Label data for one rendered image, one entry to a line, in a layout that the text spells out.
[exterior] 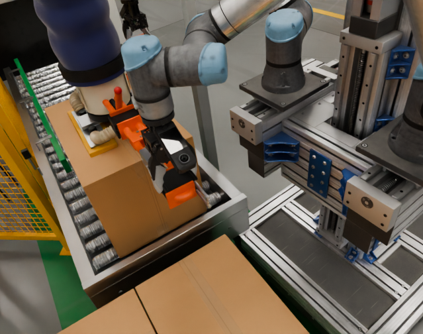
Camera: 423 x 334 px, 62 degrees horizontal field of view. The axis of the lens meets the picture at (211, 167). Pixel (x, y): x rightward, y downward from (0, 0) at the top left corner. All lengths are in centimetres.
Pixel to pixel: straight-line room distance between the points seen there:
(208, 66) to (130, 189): 68
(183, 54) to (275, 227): 133
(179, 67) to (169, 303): 87
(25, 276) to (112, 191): 126
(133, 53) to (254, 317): 90
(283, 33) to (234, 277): 83
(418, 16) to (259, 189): 178
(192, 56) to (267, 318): 87
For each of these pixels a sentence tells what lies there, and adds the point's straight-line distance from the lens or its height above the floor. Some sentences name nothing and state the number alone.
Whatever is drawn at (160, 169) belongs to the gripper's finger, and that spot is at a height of 115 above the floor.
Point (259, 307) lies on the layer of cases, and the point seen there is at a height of 54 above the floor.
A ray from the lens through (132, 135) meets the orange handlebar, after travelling 105.
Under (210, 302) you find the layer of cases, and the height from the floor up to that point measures 54.
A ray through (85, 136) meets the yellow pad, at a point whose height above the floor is 97.
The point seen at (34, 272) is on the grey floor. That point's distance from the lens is 235.
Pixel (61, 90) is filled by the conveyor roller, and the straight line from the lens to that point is 282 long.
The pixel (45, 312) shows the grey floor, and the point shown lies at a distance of 217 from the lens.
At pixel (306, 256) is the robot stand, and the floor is 21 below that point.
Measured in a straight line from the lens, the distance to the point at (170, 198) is 83.
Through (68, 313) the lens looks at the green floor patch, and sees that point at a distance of 210.
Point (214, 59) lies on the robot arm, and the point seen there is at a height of 140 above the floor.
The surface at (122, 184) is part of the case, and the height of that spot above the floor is 89.
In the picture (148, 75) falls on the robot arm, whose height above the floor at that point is 138.
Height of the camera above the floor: 167
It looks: 42 degrees down
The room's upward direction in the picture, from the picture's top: 9 degrees counter-clockwise
